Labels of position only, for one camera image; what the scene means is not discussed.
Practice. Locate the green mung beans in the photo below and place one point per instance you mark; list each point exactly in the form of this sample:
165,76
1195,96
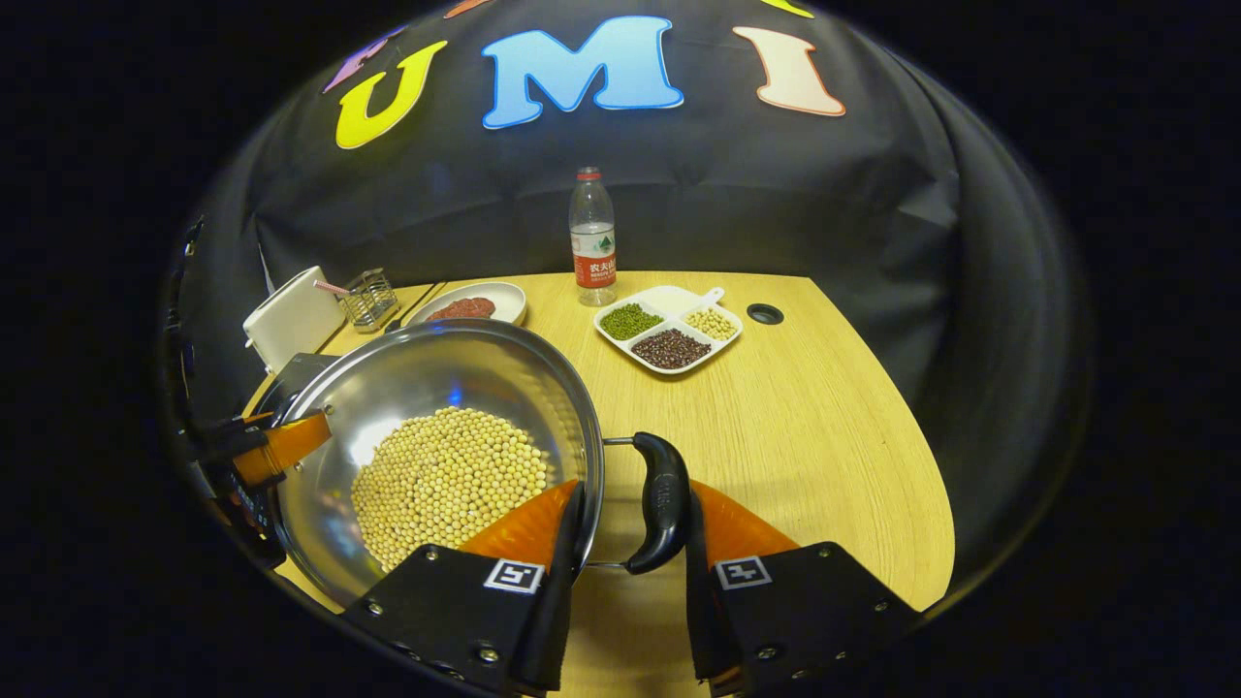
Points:
630,321

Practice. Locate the brown meat slices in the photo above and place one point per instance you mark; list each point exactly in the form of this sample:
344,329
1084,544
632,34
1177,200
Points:
463,309

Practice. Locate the clear water bottle red label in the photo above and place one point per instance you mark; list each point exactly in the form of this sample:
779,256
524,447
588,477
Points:
592,242

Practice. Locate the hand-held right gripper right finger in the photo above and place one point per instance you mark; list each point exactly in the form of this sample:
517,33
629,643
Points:
700,601

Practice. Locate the white toaster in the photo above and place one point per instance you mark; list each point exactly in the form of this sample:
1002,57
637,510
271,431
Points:
291,320

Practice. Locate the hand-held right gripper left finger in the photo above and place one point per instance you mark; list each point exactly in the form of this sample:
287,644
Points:
557,620

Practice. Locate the dark red beans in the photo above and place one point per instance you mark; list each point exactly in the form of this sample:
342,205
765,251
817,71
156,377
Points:
671,349

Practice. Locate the white divided dish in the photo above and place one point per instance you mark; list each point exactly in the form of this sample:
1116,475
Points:
669,296

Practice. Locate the pink striped straw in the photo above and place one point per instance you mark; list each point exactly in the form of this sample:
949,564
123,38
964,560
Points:
330,288

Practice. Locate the small portion of yellow beans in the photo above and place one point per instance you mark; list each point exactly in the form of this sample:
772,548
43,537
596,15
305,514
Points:
711,324

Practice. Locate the white round plate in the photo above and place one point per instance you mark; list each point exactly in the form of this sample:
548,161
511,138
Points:
509,301

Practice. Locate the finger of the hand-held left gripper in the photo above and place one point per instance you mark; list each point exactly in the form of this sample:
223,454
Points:
291,441

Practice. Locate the pile of soybeans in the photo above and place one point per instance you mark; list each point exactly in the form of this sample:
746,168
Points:
446,485

